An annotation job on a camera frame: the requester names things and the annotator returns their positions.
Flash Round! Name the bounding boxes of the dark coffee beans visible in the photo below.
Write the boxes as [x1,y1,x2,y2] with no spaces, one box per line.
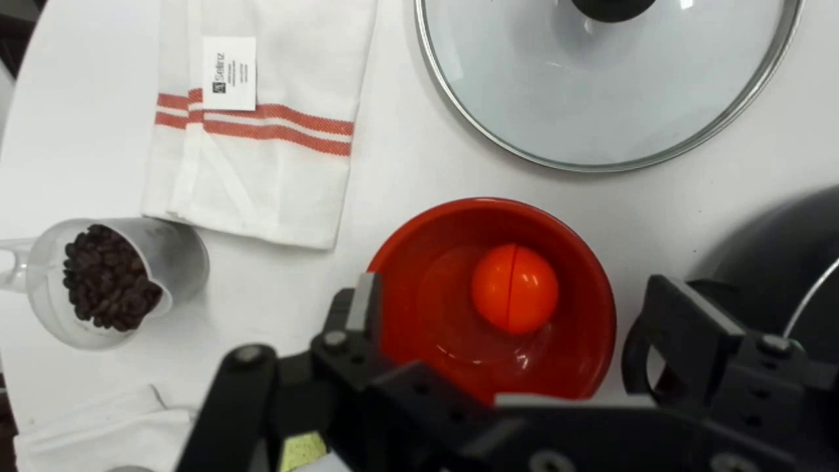
[61,224,166,334]

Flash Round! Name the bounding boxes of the black cooking pot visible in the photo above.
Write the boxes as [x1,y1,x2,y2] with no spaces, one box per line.
[622,183,839,405]

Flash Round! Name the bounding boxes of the white towel with red stripes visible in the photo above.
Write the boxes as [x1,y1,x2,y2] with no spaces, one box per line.
[142,0,380,256]

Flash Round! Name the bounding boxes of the red bowl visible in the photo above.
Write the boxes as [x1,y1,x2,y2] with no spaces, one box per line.
[364,197,620,406]

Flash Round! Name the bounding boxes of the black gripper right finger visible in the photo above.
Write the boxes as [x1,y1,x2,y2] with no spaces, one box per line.
[495,277,839,472]

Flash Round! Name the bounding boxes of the glass pot lid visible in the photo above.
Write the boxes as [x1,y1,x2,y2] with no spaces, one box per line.
[412,0,806,179]

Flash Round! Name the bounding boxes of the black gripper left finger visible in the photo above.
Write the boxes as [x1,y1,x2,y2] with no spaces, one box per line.
[174,270,494,472]

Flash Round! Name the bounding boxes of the clear plastic bag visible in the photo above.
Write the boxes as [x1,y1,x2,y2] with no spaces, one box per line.
[10,381,208,472]

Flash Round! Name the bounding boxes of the clear measuring cup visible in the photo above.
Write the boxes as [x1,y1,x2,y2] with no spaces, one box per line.
[0,216,213,355]

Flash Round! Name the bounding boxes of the orange toy ball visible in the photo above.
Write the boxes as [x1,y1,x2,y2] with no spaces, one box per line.
[469,242,561,338]

